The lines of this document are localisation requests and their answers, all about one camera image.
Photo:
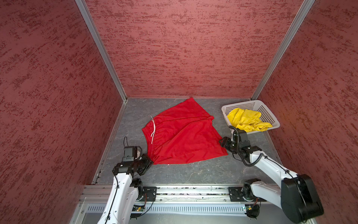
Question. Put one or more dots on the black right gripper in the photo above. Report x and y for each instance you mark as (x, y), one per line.
(224, 143)

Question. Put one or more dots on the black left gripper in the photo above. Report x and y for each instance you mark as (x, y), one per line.
(148, 163)

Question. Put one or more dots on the yellow shorts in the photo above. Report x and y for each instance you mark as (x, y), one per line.
(247, 120)

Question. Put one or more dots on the white plastic laundry basket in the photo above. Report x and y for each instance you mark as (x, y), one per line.
(254, 105)

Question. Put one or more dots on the red shorts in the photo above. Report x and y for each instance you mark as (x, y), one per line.
(182, 134)

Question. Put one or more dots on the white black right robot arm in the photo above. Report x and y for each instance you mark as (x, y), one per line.
(295, 194)

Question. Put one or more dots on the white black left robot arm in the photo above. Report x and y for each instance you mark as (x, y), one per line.
(125, 190)

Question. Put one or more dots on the left small circuit board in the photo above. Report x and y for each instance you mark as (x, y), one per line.
(138, 208)

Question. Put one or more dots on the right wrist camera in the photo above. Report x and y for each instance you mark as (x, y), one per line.
(240, 137)

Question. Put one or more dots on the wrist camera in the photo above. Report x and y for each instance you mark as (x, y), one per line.
(240, 137)
(132, 153)

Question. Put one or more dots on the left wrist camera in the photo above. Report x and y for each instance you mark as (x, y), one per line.
(132, 153)

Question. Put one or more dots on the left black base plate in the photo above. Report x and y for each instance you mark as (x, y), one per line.
(148, 194)

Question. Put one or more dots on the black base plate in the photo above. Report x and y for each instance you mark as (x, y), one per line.
(148, 194)
(243, 194)

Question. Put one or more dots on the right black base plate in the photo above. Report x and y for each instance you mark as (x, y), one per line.
(243, 194)

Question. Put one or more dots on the aluminium front rail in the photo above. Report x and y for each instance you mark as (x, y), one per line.
(180, 194)

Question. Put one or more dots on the white slotted cable duct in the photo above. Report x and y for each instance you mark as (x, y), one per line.
(216, 209)

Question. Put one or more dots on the right corner aluminium post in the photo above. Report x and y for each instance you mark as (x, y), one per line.
(290, 34)

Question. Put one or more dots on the corner aluminium post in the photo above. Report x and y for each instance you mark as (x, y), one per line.
(290, 34)
(83, 8)

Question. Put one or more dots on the left corner aluminium post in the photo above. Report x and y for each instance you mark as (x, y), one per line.
(83, 8)

